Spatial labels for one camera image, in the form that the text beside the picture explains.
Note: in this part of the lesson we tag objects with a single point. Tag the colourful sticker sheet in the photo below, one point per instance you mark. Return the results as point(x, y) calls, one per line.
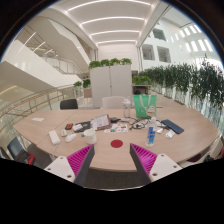
point(116, 128)

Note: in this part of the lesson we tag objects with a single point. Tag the clear shaker bottle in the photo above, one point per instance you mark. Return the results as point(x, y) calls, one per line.
point(126, 107)

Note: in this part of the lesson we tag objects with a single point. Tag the white paper card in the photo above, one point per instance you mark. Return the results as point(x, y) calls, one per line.
point(160, 130)

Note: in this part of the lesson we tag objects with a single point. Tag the white charger adapter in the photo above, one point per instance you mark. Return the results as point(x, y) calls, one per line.
point(125, 119)

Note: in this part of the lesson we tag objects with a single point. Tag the small black box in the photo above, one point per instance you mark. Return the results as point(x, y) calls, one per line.
point(115, 119)

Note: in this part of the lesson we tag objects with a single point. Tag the black office chair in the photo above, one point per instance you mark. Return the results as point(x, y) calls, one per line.
point(69, 104)

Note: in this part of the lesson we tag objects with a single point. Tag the white power strip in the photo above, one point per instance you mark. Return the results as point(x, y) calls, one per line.
point(54, 137)

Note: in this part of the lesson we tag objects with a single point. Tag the green tote bag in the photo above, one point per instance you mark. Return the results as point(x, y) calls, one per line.
point(145, 106)

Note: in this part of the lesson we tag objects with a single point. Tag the dark blue chair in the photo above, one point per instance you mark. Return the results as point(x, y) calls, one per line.
point(15, 148)

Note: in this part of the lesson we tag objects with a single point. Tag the dark blue keyboard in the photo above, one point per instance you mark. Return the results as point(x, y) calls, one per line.
point(172, 126)

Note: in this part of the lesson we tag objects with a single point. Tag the printed booklet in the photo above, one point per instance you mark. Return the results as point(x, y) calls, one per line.
point(100, 122)

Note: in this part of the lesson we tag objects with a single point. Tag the ceiling light strips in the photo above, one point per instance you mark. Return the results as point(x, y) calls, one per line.
point(113, 23)

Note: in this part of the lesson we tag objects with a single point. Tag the small red black case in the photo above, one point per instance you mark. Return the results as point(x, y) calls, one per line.
point(69, 126)

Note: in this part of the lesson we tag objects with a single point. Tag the glass railing with wood handrail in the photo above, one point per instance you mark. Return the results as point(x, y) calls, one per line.
point(30, 103)

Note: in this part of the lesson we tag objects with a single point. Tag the clear water bottle blue label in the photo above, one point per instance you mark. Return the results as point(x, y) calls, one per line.
point(150, 135)

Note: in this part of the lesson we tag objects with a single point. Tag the small grey-white device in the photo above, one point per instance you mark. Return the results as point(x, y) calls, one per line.
point(63, 132)

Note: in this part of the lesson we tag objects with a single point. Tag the long row of green plants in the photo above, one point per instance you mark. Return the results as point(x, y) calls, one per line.
point(186, 80)

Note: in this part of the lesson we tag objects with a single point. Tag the leafy green planter row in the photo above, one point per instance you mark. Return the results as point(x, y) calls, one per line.
point(110, 62)

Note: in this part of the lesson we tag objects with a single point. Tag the green shrubs with brown table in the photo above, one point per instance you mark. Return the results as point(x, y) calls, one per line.
point(141, 80)

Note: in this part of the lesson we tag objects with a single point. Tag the flat round red coaster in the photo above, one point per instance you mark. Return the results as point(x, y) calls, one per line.
point(116, 143)

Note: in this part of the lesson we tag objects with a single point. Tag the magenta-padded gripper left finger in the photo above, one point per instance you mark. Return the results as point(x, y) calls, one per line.
point(78, 161)

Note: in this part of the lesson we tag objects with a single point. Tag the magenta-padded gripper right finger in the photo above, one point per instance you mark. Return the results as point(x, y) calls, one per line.
point(146, 160)

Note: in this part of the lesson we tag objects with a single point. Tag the white cabinet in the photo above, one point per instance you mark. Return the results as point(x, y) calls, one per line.
point(110, 85)

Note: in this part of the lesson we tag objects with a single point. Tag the white computer mouse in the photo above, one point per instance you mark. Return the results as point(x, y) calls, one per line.
point(70, 137)

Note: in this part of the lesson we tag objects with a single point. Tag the white plastic packet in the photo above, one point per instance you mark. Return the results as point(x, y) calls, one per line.
point(170, 133)

